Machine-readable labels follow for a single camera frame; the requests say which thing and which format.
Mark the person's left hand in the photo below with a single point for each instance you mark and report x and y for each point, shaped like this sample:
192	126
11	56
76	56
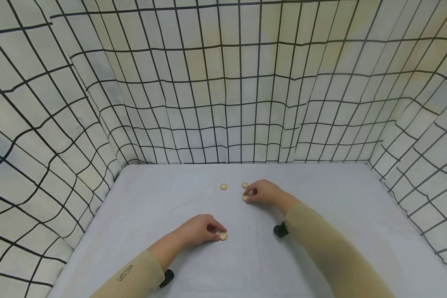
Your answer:
197	229

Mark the person's right hand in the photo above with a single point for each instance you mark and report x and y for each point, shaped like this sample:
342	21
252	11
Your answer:
267	192

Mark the person's left index finger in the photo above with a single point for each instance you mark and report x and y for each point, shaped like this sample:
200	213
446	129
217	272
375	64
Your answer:
217	225

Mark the person's right index finger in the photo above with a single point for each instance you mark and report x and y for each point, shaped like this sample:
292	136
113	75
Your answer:
251	189

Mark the person's left thumb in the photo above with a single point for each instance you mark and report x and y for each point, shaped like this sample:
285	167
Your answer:
213	238

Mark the person's right thumb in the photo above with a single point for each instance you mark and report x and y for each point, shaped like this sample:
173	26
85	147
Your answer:
254	199

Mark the person's left forearm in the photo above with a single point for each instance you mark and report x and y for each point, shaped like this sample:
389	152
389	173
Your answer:
141	273

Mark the person's right forearm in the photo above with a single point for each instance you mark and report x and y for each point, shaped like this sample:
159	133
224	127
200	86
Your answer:
331	252

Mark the black wrist band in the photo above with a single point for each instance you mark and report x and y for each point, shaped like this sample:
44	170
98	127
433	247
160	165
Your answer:
281	230
167	278

